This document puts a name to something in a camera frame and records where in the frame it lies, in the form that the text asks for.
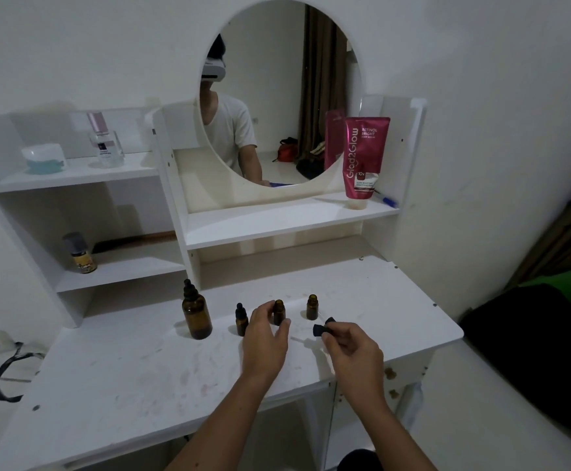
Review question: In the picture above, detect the person's left hand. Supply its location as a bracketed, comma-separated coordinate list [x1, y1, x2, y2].
[240, 300, 292, 383]

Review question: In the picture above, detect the person's right hand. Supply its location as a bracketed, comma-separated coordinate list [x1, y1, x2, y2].
[320, 321, 389, 415]

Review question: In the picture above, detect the large amber glass bottle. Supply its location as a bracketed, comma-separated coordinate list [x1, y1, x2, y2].
[181, 296, 213, 341]

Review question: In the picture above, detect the person's right forearm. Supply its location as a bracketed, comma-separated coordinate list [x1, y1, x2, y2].
[344, 402, 438, 471]

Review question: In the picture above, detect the person's left forearm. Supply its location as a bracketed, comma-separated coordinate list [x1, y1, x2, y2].
[165, 372, 286, 471]

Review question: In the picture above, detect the person's right leg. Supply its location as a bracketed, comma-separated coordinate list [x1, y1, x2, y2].
[336, 448, 384, 471]

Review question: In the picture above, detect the small yellow label bottle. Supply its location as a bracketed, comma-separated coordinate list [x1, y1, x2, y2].
[62, 232, 98, 275]

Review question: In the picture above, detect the clear perfume bottle pink cap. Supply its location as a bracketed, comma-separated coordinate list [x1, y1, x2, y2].
[87, 111, 125, 168]

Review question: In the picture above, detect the white vanity desk with shelves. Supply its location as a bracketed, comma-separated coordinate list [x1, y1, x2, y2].
[0, 95, 465, 471]

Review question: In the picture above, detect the brown comb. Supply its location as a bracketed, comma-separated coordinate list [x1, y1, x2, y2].
[91, 232, 176, 254]

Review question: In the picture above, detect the black green bag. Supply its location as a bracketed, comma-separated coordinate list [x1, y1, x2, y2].
[461, 268, 571, 447]

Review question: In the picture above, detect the red cosmetic tube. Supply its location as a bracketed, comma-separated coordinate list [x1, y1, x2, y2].
[344, 116, 392, 211]

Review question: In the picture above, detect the round mirror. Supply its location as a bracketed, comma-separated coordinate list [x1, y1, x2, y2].
[198, 0, 364, 188]

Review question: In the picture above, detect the white and blue cream jar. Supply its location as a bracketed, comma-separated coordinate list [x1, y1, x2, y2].
[20, 143, 67, 175]

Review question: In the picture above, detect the black coiled cable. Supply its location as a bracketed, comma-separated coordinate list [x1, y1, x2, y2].
[0, 341, 46, 403]

